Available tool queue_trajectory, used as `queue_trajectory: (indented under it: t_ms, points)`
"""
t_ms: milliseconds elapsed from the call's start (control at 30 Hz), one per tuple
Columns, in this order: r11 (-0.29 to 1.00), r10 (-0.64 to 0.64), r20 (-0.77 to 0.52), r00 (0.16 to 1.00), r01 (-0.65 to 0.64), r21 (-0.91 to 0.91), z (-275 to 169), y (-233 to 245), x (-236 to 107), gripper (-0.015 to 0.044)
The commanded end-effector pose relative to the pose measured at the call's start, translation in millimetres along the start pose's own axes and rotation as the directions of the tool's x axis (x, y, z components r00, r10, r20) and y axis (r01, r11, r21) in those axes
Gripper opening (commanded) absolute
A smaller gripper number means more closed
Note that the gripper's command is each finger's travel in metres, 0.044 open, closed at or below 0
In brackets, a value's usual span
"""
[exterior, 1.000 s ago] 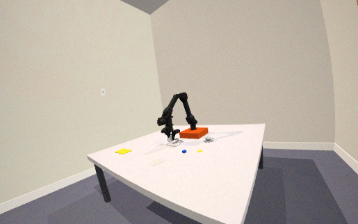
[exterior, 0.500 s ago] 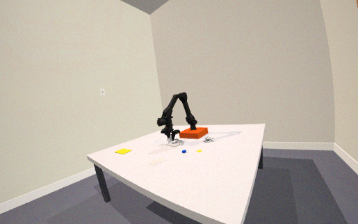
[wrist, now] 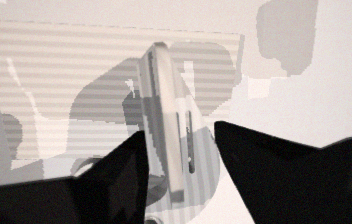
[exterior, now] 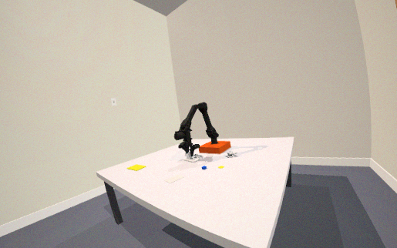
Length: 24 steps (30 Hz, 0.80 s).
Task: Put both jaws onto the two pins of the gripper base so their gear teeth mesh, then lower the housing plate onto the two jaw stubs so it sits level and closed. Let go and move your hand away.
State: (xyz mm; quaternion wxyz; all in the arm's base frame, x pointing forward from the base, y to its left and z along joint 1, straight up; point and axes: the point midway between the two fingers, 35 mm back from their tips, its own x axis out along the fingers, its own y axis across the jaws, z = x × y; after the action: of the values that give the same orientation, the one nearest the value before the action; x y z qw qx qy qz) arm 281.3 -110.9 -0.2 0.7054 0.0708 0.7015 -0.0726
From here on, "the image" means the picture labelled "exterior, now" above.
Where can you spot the yellow flat plate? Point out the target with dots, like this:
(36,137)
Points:
(136,167)

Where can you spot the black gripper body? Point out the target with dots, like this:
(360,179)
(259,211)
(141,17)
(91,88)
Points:
(195,146)

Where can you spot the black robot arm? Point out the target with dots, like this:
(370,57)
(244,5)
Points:
(184,131)

